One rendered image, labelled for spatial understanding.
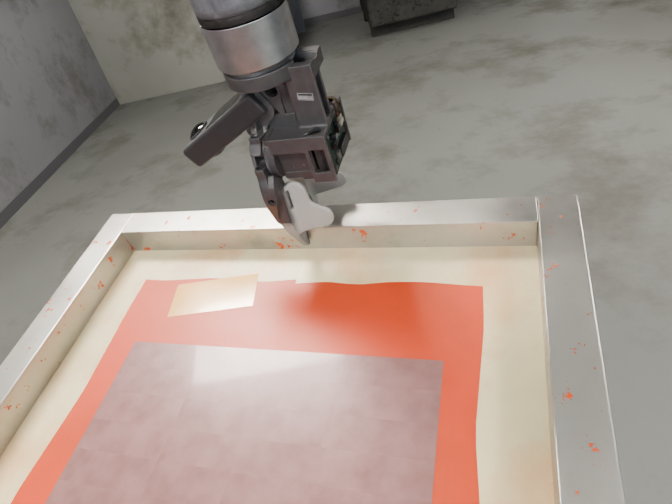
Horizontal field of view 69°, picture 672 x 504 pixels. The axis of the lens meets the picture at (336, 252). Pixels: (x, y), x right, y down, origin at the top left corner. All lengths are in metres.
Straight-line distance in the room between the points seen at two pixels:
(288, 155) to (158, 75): 5.45
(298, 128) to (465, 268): 0.22
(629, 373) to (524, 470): 1.49
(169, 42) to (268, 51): 5.35
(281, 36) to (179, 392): 0.35
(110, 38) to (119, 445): 5.58
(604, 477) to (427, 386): 0.15
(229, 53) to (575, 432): 0.38
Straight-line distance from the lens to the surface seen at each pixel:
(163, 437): 0.51
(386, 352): 0.47
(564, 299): 0.46
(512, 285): 0.51
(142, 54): 5.90
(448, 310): 0.49
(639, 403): 1.83
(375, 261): 0.54
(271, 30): 0.43
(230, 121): 0.49
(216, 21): 0.43
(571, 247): 0.50
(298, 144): 0.46
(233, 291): 0.58
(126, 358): 0.59
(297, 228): 0.54
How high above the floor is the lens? 1.44
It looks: 36 degrees down
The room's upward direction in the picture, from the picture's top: 15 degrees counter-clockwise
